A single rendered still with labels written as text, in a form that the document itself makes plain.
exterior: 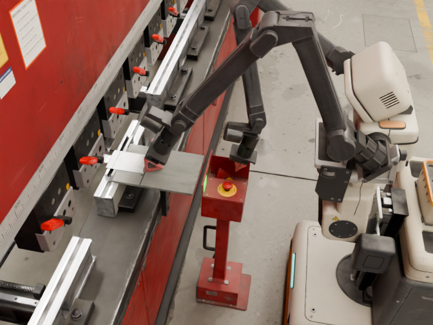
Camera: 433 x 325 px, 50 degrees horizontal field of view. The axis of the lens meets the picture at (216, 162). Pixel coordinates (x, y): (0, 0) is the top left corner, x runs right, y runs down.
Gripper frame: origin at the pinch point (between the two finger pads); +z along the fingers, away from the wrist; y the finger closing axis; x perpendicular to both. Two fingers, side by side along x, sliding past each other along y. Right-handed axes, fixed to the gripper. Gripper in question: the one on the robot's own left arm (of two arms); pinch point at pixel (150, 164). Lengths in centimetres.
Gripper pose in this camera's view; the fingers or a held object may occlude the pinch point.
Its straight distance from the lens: 154.2
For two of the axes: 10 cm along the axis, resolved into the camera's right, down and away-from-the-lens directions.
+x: 8.5, 4.7, 2.3
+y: -1.9, 6.8, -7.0
